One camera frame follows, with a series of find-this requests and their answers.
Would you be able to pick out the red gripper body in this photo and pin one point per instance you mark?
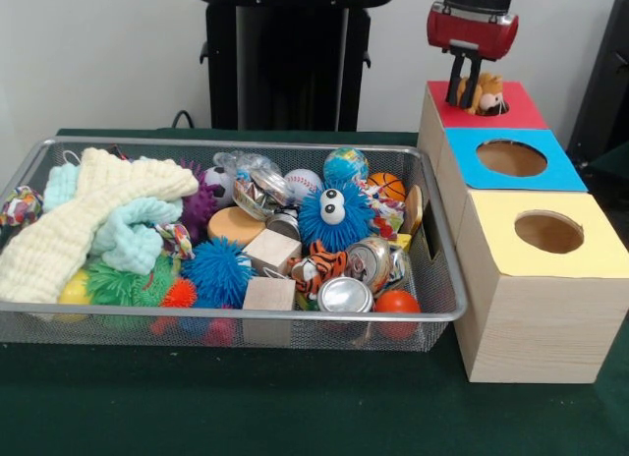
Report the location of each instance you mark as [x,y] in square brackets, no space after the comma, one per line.
[472,36]

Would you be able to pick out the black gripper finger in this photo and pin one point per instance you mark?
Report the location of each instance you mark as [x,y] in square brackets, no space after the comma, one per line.
[455,80]
[474,85]

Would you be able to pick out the tan plush lion toy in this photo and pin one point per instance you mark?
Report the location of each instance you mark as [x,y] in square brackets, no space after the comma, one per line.
[491,90]

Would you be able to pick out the wooden box with three holes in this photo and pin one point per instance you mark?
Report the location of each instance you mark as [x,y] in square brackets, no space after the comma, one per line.
[540,328]

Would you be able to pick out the small orange basketball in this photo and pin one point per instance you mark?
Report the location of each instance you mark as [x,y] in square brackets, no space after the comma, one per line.
[388,186]

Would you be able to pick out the globe print ball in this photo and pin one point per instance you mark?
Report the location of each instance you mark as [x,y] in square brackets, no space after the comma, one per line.
[346,166]

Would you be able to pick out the dark green side tablecloth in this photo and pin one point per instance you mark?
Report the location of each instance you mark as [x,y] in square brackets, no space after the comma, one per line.
[614,161]

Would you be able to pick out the white baseball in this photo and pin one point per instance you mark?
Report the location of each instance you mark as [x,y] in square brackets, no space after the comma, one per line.
[302,183]

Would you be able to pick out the blue spiky ball with eyes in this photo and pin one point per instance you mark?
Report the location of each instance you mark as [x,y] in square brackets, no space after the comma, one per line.
[314,225]

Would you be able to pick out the plain orange ball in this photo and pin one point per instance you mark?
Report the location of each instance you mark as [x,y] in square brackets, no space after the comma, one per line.
[398,301]

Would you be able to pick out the tiger plush toy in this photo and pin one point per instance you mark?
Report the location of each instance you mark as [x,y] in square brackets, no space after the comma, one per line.
[319,264]

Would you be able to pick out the plain wooden cube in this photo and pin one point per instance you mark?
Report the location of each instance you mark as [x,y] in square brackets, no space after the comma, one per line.
[272,249]

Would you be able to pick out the mint green cloth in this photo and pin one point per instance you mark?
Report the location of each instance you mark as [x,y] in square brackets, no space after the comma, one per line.
[128,240]

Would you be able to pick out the cream knitted cloth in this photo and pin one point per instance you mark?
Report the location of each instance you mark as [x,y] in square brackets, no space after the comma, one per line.
[59,240]

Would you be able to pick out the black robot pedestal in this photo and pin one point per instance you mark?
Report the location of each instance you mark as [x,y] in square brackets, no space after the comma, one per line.
[295,82]

